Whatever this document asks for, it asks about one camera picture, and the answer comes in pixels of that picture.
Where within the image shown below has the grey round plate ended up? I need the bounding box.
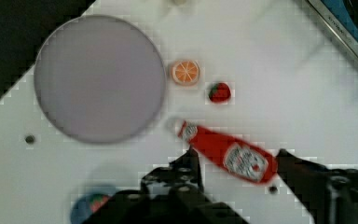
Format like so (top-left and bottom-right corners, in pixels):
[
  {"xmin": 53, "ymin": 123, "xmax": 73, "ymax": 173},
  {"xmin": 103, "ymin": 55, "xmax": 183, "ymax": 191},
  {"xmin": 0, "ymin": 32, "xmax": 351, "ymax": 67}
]
[{"xmin": 34, "ymin": 15, "xmax": 166, "ymax": 144}]

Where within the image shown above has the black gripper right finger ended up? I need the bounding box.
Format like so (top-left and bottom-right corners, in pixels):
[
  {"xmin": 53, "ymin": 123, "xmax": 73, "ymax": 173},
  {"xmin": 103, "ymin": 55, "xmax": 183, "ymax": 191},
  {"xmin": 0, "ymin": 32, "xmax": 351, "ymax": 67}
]
[{"xmin": 276, "ymin": 149, "xmax": 358, "ymax": 224}]

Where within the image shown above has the red plush ketchup bottle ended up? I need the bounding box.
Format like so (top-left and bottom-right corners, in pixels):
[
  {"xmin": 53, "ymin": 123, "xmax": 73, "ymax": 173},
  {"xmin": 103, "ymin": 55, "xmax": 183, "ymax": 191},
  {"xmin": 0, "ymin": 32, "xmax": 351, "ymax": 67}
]
[{"xmin": 168, "ymin": 119, "xmax": 278, "ymax": 184}]

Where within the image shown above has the silver toaster oven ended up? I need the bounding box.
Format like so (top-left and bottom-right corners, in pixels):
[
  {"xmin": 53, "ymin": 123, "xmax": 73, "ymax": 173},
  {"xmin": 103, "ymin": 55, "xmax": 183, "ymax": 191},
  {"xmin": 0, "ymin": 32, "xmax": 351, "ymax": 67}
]
[{"xmin": 303, "ymin": 0, "xmax": 358, "ymax": 64}]

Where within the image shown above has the orange slice toy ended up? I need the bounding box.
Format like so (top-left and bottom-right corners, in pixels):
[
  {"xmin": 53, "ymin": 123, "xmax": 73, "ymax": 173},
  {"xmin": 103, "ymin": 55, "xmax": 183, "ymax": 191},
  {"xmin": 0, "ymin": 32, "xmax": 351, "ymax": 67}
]
[{"xmin": 171, "ymin": 60, "xmax": 200, "ymax": 86}]

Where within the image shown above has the strawberry toy in bowl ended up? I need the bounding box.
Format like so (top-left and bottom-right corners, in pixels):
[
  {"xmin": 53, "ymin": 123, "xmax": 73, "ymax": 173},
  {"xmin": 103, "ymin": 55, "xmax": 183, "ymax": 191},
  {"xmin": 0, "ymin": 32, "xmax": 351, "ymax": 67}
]
[{"xmin": 89, "ymin": 194, "xmax": 110, "ymax": 213}]

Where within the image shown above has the blue bowl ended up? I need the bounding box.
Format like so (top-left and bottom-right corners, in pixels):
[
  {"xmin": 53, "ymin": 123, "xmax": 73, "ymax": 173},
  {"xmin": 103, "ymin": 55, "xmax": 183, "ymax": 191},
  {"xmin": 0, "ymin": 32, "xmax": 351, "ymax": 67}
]
[{"xmin": 70, "ymin": 185, "xmax": 117, "ymax": 224}]

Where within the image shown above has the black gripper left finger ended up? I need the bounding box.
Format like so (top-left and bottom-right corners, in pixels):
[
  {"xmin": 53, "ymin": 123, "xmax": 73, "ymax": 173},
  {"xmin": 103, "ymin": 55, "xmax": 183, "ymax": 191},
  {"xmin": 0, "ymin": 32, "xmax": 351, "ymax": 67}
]
[{"xmin": 83, "ymin": 148, "xmax": 249, "ymax": 224}]

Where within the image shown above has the small red strawberry toy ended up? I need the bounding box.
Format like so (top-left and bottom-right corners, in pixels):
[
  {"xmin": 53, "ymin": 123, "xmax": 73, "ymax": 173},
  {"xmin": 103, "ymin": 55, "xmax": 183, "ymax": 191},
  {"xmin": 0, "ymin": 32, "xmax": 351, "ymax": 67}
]
[{"xmin": 208, "ymin": 82, "xmax": 231, "ymax": 104}]

